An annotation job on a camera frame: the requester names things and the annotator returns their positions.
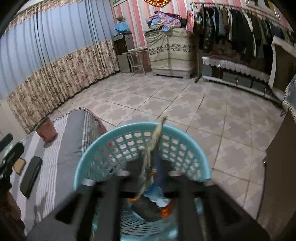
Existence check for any black ribbed cup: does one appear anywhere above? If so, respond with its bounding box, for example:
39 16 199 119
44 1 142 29
131 196 162 222

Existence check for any white printed paper pack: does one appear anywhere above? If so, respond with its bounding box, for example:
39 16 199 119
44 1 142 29
144 184 171 208

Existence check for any printed snack packet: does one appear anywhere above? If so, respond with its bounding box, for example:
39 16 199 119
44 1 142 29
134 117 167 201

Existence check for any brown phone case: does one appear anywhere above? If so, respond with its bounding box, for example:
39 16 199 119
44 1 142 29
13 158 26 175

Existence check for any black glasses case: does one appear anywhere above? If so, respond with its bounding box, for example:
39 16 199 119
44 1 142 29
20 156 43 199

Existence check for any pink mug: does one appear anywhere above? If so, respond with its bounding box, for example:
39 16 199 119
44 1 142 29
36 117 58 143

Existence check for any grey striped tablecloth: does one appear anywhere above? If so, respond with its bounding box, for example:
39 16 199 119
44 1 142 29
10 108 107 233

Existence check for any teal plastic basket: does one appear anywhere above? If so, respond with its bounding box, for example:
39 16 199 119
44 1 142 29
74 122 212 240

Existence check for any blue floral curtain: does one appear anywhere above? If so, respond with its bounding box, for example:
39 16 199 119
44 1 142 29
1 1 119 132

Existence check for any blue lace covered furniture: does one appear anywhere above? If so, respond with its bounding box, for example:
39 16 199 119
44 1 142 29
282 74 296 123

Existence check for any low tv bench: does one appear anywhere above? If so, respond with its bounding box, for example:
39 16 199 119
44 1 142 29
202 56 281 103

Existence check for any water dispenser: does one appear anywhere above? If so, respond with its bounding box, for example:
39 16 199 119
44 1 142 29
112 32 134 73

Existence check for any small folding table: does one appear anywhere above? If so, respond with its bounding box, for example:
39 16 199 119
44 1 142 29
124 46 151 76

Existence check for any covered storage cabinet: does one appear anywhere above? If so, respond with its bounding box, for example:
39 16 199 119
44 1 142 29
144 28 197 79

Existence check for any clothes rack with clothes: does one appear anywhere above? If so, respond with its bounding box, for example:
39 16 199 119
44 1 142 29
187 1 295 76

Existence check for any pile of clothes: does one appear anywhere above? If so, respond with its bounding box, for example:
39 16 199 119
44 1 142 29
145 11 186 32

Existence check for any red heart wall decoration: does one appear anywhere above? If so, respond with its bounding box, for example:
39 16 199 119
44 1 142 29
144 0 171 8

